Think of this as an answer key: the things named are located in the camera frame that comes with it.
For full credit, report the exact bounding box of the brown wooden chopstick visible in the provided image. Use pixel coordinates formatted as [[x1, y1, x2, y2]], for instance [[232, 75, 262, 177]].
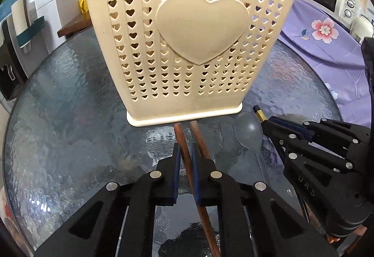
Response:
[[174, 123, 221, 257], [190, 121, 212, 159]]

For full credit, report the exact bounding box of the white kettle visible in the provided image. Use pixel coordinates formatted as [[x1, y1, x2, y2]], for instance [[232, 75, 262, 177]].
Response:
[[351, 14, 374, 45]]

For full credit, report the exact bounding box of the purple floral cloth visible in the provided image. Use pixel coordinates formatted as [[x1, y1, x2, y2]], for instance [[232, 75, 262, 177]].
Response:
[[277, 0, 374, 129]]

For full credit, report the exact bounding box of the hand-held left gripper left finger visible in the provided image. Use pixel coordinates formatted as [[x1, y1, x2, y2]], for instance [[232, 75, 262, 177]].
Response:
[[35, 143, 182, 257]]

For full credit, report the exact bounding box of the teal wall holder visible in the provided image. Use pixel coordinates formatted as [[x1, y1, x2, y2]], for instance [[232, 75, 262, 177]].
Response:
[[16, 16, 46, 49]]

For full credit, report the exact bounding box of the white water dispenser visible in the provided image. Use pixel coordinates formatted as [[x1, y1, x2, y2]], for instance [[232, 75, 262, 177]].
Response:
[[0, 19, 27, 103]]

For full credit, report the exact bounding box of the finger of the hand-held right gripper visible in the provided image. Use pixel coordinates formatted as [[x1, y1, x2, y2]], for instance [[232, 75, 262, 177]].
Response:
[[268, 117, 374, 149], [261, 120, 356, 172]]

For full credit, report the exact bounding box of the black chopstick with gold band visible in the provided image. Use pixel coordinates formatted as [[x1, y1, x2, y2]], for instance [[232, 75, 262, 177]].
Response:
[[253, 104, 312, 218]]

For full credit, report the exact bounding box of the wooden counter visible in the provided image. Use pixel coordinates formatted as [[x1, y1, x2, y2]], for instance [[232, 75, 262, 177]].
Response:
[[57, 13, 94, 40]]

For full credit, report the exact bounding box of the cream heart-perforated utensil basket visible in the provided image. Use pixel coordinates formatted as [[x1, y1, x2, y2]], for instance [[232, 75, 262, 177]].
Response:
[[75, 0, 304, 128]]

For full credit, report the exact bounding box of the grey spoon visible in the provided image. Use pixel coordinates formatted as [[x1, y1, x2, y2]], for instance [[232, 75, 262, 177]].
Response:
[[233, 112, 268, 185]]

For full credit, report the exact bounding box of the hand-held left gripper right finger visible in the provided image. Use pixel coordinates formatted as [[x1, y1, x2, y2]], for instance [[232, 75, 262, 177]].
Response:
[[191, 143, 339, 257]]

